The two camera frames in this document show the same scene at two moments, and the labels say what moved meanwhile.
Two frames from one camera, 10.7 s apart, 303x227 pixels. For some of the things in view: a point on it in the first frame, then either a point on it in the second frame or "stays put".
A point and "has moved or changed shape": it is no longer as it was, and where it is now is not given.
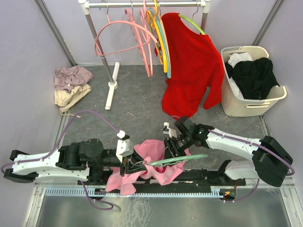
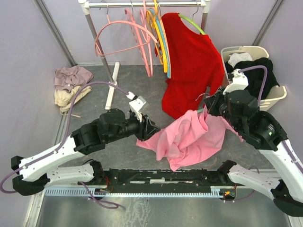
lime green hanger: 187,18 stays put
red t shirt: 196,67 stays put
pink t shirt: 153,150 has moved or changed shape
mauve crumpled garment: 66,77 stays put
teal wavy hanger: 163,162 to 201,104
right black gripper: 169,143 to 212,101
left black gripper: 134,166 to 147,128
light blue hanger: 164,42 stays put
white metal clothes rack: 111,78 stays put
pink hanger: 150,35 stays put
